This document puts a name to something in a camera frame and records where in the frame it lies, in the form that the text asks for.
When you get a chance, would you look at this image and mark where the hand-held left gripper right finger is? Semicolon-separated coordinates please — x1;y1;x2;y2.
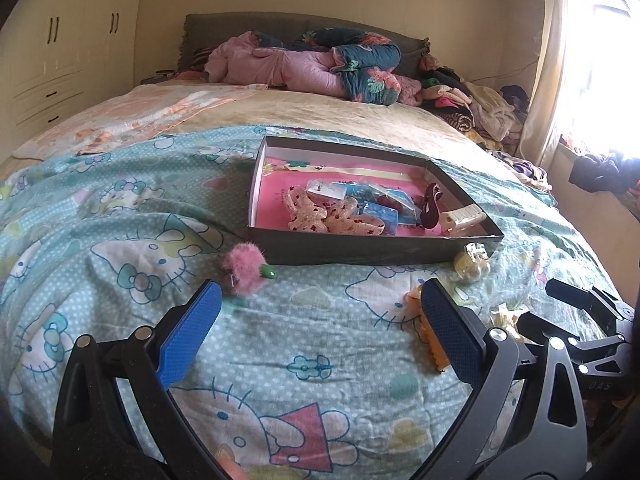
415;278;588;480

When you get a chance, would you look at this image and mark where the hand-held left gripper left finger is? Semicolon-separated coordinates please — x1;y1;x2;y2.
52;280;236;480

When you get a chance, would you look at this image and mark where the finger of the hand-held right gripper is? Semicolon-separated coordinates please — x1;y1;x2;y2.
515;311;582;350
546;279;627;325

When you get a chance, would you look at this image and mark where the orange hair claw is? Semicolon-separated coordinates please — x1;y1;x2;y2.
406;284;451;374

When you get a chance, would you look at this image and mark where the cream rectangular hair claw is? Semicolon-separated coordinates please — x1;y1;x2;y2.
440;205;487;234

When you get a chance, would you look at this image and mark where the dark red hair claw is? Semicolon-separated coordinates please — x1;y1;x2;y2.
419;182;444;230

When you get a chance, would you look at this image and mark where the dark cardboard box tray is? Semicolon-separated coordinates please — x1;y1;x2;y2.
246;135;506;266

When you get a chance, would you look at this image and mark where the small blue plastic box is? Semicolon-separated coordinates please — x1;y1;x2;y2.
362;201;399;235

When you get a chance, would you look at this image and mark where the dotted ribbon hair bow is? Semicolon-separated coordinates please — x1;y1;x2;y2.
282;185;387;237

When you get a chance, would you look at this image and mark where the white earring card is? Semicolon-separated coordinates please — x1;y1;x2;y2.
306;179;347;202

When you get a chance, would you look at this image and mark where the pale yellow wrapped ornament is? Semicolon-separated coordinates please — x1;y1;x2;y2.
452;242;491;281

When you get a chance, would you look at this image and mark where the pink fluffy hair clip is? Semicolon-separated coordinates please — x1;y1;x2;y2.
221;242;278;297

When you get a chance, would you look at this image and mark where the dark garment on windowsill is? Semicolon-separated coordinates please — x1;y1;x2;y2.
568;150;640;197

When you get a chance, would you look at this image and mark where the cartoon cat print blanket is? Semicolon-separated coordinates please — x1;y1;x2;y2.
0;122;626;480

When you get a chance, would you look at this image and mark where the purple garment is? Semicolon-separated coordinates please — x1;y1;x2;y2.
500;152;557;192

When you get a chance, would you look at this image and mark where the pile of clothes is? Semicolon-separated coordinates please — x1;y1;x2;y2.
419;54;532;145

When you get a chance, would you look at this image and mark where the peach floral blanket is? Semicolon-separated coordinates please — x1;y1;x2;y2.
12;83;268;161

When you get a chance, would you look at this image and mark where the bed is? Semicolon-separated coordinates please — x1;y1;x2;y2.
0;67;626;480

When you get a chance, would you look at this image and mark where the beige curtain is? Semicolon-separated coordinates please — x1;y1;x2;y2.
517;0;574;173

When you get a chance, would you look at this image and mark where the window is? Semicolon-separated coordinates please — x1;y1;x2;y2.
565;0;640;161

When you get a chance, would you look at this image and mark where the bedside table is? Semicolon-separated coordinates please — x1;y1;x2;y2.
140;70;182;85

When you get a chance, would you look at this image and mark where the pink quilt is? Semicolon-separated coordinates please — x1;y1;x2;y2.
205;31;426;107

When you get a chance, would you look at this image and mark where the grey padded headboard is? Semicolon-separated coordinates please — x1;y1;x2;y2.
177;12;431;68

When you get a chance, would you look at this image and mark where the cream built-in wardrobe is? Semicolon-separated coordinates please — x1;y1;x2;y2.
0;0;151;132

